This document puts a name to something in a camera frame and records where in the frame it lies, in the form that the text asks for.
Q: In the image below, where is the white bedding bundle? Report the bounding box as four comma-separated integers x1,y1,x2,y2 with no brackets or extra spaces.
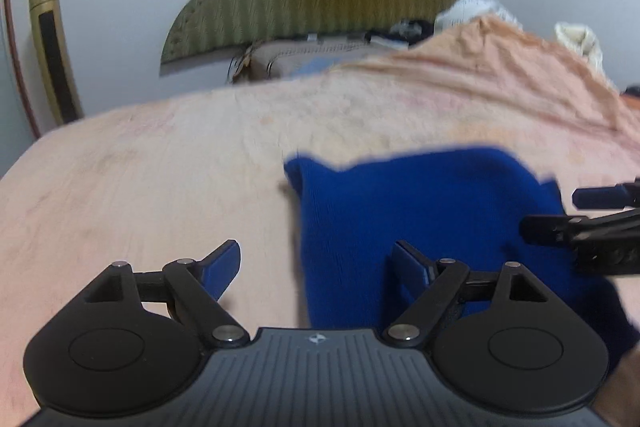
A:
434,0,522,34

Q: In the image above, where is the black garment on bed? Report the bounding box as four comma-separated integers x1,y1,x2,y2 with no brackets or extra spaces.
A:
364,20,434,46

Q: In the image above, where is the beige patterned pillow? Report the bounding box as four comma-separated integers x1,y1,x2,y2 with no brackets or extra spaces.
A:
229,37,402,84

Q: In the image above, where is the cream crumpled duvet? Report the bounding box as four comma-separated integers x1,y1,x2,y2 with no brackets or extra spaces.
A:
554,22,618,92

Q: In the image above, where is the frosted glass sliding door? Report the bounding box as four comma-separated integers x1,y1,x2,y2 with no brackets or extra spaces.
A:
1,0,41,176

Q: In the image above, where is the orange quilt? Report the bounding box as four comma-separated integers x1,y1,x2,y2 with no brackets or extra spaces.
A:
341,15,639,152

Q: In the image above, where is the pink floral bed blanket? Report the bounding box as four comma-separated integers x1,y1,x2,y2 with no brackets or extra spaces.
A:
0,60,640,427

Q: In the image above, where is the blue beaded sweater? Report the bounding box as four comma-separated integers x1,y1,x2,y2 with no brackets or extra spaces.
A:
284,147,639,360

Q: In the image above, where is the gold tower fan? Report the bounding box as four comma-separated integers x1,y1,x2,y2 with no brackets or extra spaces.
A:
28,0,84,126

